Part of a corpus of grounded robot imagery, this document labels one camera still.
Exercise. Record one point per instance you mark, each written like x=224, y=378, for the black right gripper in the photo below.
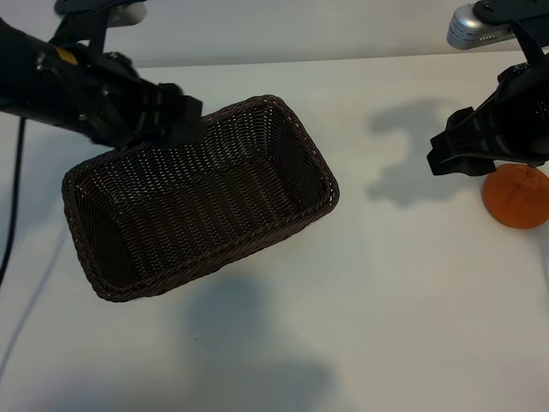
x=519, y=120

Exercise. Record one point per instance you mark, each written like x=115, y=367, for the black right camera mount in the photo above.
x=527, y=38

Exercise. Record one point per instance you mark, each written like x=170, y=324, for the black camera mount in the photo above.
x=81, y=17
x=527, y=38

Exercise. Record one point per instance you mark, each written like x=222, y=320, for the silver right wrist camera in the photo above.
x=467, y=30

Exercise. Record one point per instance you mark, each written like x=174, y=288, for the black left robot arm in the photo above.
x=17, y=73

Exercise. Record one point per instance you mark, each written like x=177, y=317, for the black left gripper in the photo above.
x=98, y=94

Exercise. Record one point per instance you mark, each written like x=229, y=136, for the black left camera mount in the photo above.
x=81, y=17

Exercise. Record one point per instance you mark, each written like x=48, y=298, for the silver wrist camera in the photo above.
x=467, y=30
x=128, y=17

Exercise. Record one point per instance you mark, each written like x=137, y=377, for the orange fruit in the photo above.
x=519, y=201

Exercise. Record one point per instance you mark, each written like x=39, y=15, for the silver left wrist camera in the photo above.
x=128, y=17

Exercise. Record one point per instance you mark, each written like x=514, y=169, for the dark brown wicker basket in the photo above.
x=193, y=206

